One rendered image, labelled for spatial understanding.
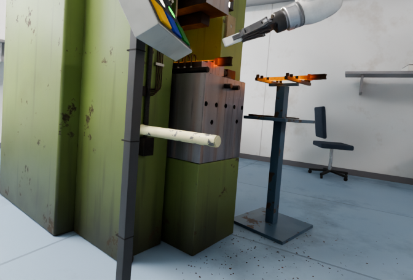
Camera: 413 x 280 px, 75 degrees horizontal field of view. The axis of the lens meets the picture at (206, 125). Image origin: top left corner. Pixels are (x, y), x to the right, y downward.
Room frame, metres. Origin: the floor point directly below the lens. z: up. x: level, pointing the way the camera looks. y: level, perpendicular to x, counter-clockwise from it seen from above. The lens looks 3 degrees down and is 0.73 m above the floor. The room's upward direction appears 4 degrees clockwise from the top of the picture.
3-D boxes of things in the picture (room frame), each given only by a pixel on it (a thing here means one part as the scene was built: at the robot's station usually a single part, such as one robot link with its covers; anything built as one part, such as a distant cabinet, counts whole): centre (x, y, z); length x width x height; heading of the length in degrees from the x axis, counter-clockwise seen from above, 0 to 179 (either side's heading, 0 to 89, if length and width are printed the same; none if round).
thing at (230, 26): (1.77, -0.11, 1.27); 0.09 x 0.02 x 0.17; 142
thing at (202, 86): (1.62, 0.13, 0.69); 0.56 x 0.38 x 0.45; 52
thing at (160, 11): (0.83, 0.16, 1.01); 0.07 x 0.05 x 0.07; 167
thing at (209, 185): (1.62, 0.13, 0.23); 0.56 x 0.38 x 0.47; 52
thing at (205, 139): (1.12, 0.13, 0.62); 0.44 x 0.05 x 0.05; 52
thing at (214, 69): (1.57, 0.15, 0.96); 0.42 x 0.20 x 0.09; 52
